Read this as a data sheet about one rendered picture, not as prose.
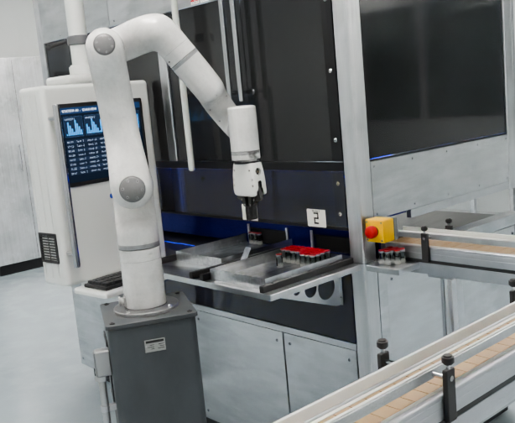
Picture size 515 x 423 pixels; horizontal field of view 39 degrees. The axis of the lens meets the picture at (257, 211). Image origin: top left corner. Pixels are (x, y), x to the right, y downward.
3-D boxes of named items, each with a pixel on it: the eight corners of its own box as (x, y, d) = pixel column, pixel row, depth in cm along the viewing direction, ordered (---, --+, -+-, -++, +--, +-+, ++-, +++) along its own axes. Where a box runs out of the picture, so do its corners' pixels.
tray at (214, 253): (246, 242, 287) (245, 232, 286) (293, 248, 268) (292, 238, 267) (176, 260, 265) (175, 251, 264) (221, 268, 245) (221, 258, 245)
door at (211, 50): (179, 160, 300) (163, 13, 290) (255, 160, 265) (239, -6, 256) (179, 160, 299) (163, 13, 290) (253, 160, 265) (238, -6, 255)
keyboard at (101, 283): (165, 262, 298) (164, 256, 298) (188, 265, 289) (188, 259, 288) (84, 287, 269) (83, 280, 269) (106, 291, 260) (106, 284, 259)
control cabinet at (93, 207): (140, 254, 321) (118, 75, 308) (169, 258, 308) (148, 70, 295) (39, 283, 284) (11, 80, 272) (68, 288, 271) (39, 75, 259)
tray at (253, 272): (286, 256, 254) (285, 247, 254) (342, 264, 235) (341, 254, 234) (210, 279, 232) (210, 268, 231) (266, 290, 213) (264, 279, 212)
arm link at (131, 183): (155, 200, 215) (158, 206, 199) (115, 207, 213) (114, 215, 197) (122, 28, 206) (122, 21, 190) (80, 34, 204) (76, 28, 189)
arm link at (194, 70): (169, 70, 217) (234, 148, 223) (172, 67, 201) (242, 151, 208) (191, 50, 217) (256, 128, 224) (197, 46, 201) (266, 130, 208)
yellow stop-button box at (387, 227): (380, 237, 234) (378, 215, 233) (398, 238, 229) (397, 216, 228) (365, 242, 229) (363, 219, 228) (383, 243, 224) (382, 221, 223)
